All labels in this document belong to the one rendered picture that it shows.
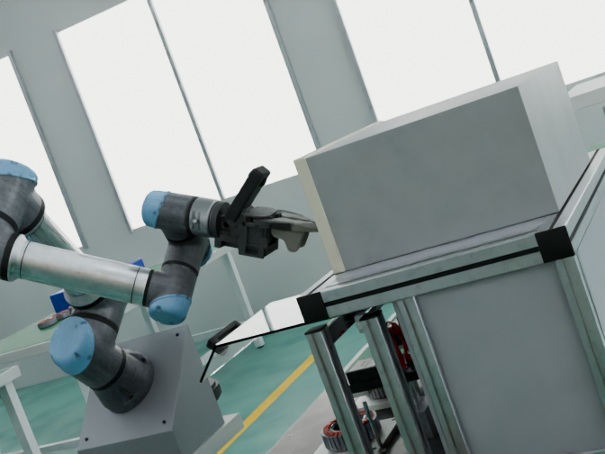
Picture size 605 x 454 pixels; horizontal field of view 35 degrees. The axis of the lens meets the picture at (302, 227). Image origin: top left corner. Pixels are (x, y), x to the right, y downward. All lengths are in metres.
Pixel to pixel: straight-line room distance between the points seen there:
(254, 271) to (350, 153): 5.73
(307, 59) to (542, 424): 5.45
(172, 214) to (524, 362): 0.75
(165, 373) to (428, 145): 1.04
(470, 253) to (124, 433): 1.14
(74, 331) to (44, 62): 5.75
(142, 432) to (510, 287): 1.10
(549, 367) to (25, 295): 7.24
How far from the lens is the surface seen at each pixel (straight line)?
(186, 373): 2.33
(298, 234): 1.79
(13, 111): 8.13
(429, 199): 1.56
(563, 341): 1.48
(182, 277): 1.91
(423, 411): 1.76
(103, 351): 2.25
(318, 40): 6.77
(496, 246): 1.44
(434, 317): 1.51
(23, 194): 2.03
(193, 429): 2.31
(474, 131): 1.52
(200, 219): 1.85
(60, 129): 7.89
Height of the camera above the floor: 1.39
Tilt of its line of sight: 6 degrees down
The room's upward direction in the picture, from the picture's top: 20 degrees counter-clockwise
